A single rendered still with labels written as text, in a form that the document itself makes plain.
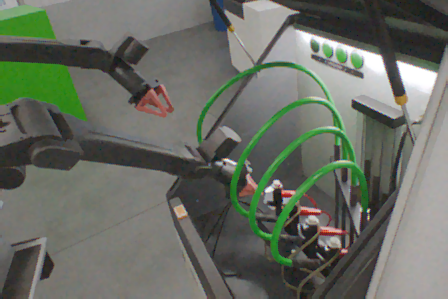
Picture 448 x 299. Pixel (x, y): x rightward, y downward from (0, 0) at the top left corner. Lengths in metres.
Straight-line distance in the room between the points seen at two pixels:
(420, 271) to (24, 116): 0.64
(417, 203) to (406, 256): 0.10
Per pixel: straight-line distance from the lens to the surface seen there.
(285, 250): 1.01
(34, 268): 1.12
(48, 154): 0.55
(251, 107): 1.23
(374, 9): 0.52
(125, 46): 0.99
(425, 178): 0.64
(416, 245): 0.68
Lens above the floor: 1.73
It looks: 29 degrees down
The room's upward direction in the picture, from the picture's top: 10 degrees counter-clockwise
